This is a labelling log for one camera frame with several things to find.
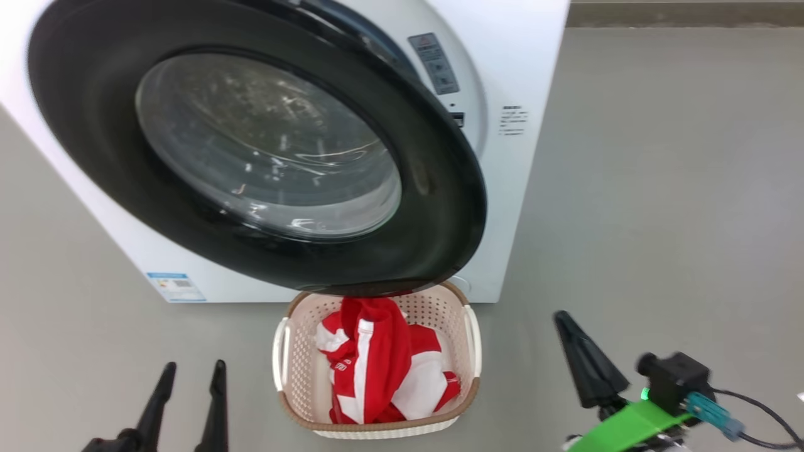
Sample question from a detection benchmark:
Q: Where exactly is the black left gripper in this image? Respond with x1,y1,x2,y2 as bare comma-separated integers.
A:
80,359,229,452

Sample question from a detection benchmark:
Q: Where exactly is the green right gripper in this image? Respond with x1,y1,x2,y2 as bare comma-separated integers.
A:
553,310,693,452

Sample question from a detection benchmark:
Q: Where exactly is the red and white garment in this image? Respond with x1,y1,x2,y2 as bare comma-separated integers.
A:
314,296,462,426

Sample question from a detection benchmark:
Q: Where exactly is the black round glass washer door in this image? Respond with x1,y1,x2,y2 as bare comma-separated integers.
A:
27,0,488,298

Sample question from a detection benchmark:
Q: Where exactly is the cream laundry basket brown rim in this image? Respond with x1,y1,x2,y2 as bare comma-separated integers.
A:
272,281,483,439

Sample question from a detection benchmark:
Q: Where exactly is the white front-load washing machine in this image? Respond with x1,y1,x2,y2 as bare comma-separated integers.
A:
0,0,571,304

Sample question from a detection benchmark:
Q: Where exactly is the blue energy label sticker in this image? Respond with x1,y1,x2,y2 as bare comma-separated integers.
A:
146,272,207,304

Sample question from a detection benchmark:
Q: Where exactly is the blue cable connector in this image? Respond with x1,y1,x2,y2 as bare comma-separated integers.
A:
686,392,746,441

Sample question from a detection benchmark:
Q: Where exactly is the thin black cable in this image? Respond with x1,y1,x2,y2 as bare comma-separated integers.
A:
713,387,804,451

